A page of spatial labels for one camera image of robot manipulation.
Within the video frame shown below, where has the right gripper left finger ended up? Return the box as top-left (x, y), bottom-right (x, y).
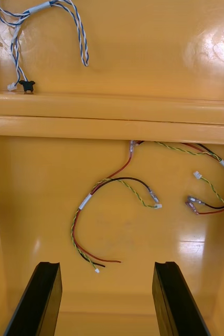
top-left (3, 261), bottom-right (63, 336)

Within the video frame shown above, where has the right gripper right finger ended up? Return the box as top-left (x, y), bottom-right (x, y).
top-left (152, 261), bottom-right (211, 336)

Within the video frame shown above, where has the blue-white twisted wire harness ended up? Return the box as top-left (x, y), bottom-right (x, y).
top-left (0, 0), bottom-right (89, 92)

